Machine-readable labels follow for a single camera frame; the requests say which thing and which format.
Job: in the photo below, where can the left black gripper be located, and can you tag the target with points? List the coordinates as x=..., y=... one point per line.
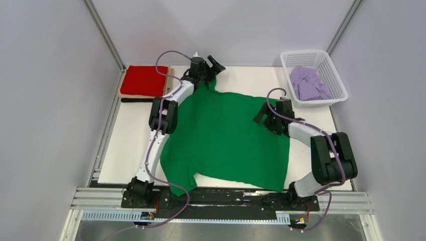
x=214, y=71

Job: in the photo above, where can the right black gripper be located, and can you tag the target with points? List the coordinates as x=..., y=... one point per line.
x=266, y=110

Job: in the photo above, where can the green t shirt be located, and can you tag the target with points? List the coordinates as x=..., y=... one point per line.
x=216, y=136

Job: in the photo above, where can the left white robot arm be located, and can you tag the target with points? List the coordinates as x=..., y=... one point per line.
x=163, y=122

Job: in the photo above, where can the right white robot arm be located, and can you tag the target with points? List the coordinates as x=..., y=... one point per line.
x=331, y=155

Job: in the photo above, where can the purple t shirt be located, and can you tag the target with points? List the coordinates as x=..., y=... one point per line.
x=307, y=84

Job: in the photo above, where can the white plastic basket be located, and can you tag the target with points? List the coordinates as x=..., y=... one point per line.
x=321, y=61

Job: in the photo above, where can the folded red t shirt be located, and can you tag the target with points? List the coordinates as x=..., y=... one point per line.
x=143, y=80

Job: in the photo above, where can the folded black t shirt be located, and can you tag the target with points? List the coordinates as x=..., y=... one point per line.
x=136, y=100

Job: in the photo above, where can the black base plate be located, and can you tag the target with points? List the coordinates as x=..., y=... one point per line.
x=225, y=203

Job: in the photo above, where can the white slotted cable duct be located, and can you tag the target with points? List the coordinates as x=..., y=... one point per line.
x=144, y=217

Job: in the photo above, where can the aluminium rail frame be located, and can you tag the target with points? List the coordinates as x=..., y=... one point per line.
x=108, y=202

